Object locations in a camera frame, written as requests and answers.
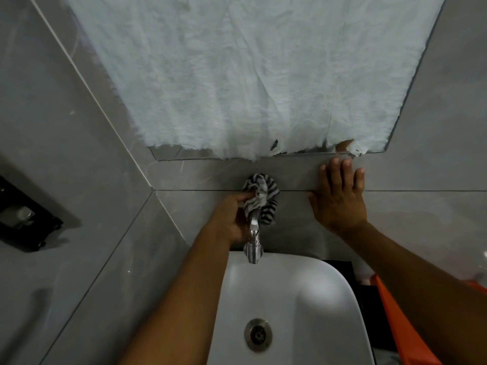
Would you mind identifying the white crinkled paper sheet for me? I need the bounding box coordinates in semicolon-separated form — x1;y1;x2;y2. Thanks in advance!
65;0;446;162

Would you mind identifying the person's left forearm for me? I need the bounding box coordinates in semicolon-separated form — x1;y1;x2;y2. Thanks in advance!
118;221;233;365

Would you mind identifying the white ceramic sink basin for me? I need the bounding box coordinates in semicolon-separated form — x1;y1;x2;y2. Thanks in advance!
207;251;376;365

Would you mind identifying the wall mirror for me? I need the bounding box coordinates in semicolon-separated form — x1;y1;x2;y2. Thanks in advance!
63;0;448;162

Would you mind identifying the black and white striped cloth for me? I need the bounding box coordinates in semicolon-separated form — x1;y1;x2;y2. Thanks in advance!
242;173;281;226

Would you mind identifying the chrome tap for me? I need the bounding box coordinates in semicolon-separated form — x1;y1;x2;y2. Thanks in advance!
243;209;264;265

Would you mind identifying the chrome sink drain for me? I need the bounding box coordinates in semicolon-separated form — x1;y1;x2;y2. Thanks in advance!
244;318;273;353

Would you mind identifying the person's right forearm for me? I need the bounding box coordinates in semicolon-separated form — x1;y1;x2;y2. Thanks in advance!
335;221;487;365

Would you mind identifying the person's right hand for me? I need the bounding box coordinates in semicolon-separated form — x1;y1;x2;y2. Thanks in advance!
307;157;368;237

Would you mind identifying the black wall holder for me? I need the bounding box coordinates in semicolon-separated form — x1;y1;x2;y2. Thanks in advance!
0;175;64;252

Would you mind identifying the person's left hand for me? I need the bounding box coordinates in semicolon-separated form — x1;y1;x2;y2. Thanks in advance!
207;191;255;246

